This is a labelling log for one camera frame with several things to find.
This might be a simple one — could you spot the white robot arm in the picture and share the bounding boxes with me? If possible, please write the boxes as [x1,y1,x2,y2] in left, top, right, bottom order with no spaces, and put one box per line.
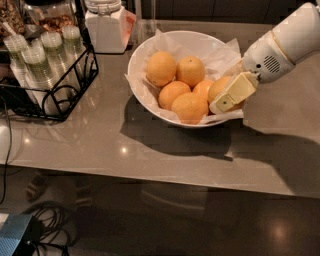
[209,3,320,114]

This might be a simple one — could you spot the clear glass at back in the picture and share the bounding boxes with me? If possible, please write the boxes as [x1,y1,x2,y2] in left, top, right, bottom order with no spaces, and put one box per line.
[135,0,157,44]

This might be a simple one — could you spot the glass jar with snacks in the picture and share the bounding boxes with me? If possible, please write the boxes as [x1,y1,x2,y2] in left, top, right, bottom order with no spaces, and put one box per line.
[23,0,77,33]

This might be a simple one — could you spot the white lidded canister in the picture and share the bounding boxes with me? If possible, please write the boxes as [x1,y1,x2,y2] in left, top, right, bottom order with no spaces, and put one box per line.
[85,0,136,54]

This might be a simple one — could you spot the orange at back middle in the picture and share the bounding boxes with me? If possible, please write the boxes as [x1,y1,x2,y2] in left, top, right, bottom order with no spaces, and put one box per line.
[176,56,206,88]

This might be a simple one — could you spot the partly hidden middle orange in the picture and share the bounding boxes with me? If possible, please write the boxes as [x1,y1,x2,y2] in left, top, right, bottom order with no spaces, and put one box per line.
[193,80,213,99]

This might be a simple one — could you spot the clear plastic cup stack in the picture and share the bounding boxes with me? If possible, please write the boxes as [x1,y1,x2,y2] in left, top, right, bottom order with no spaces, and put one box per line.
[21,45,59,116]
[62,25,86,79]
[40,32,74,99]
[3,34,37,104]

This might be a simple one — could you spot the white ceramic bowl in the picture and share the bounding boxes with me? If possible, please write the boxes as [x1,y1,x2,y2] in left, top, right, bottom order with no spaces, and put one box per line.
[126,30,246,129]

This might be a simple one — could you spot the orange at front middle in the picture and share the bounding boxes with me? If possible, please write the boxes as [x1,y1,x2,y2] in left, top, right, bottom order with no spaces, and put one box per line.
[171,92,209,125]

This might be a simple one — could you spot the glass jar with granola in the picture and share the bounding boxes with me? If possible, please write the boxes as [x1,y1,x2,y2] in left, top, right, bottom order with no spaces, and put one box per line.
[0,0,25,34]

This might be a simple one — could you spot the blue grey box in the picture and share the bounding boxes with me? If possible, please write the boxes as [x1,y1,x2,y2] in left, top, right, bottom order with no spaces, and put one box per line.
[0,213,35,256]

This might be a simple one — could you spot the black coiled cables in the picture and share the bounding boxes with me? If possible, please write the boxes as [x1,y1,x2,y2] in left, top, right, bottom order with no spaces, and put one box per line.
[20,199,81,256]

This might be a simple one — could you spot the black wire rack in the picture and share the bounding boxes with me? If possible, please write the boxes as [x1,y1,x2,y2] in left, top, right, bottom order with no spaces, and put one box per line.
[0,0,98,121]

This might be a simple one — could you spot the black cable on left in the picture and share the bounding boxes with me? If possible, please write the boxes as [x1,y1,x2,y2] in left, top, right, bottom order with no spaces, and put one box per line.
[0,96,14,206]

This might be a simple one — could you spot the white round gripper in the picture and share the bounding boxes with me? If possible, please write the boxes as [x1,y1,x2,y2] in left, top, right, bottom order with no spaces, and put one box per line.
[209,31,295,114]

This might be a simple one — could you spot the white paper bowl liner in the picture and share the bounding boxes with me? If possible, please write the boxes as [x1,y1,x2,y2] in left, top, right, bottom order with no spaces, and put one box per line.
[124,28,245,126]

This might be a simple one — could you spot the large orange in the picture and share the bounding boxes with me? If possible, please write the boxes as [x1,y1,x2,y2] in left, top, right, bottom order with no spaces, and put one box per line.
[207,76,245,112]

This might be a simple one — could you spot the orange at back left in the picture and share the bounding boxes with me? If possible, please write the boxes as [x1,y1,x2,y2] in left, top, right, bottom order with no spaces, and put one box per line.
[146,51,177,87]

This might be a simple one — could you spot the orange at front left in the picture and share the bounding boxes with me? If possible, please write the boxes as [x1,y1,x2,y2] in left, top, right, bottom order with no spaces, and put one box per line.
[158,81,191,110]

